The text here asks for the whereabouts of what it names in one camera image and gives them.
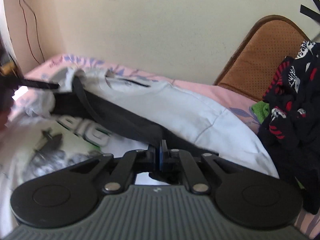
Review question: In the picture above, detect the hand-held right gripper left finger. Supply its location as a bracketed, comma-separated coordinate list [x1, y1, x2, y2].
[71, 145, 162, 193]

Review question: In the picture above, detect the plain black garment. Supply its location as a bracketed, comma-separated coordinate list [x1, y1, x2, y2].
[266, 140, 320, 215]

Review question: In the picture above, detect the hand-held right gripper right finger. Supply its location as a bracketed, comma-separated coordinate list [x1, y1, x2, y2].
[161, 139, 242, 194]

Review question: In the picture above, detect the white printed t-shirt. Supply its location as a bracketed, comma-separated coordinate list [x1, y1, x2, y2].
[0, 68, 280, 232]

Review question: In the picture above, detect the black red patterned garment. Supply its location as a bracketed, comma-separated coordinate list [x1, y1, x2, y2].
[258, 40, 320, 155]

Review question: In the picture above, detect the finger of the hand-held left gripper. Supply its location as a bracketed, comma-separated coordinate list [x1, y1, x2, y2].
[17, 78, 61, 90]

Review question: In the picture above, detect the pink floral bed sheet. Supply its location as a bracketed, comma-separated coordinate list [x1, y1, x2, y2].
[23, 53, 263, 133]

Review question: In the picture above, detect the green cloth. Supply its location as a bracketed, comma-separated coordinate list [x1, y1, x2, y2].
[250, 100, 271, 125]

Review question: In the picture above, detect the thin dark wall cable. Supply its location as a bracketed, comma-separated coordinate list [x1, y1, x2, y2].
[14, 0, 45, 63]

